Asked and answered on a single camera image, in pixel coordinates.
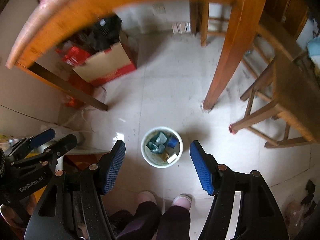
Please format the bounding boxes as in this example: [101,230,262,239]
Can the teal plastic bag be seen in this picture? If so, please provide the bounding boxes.
[146,131,169,154]

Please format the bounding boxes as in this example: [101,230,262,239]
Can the white trash bucket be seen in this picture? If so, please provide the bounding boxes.
[140,126,183,168]

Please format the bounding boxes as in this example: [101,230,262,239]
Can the pink left slipper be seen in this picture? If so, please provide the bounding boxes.
[137,191,157,205]

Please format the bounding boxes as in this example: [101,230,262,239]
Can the pink slipper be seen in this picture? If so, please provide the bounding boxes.
[137,191,157,205]
[172,194,192,211]

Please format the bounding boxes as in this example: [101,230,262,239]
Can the person's dark trouser legs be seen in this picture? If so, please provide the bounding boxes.
[116,202,190,240]

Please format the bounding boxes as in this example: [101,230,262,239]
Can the pink right slipper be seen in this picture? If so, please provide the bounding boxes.
[172,194,192,211]

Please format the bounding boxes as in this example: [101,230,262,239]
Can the red plastic bag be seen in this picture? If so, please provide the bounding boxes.
[55,46,91,67]

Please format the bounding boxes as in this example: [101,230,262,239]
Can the wooden stool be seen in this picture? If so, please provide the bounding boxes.
[229,14,319,148]

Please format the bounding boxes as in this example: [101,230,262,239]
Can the cardboard box red stripe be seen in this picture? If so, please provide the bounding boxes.
[73,31,137,87]

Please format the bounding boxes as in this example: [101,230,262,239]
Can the wooden table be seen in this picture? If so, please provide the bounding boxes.
[5,0,266,111]

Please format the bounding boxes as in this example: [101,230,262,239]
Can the brown wooden door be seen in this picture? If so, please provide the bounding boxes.
[264,0,309,39]

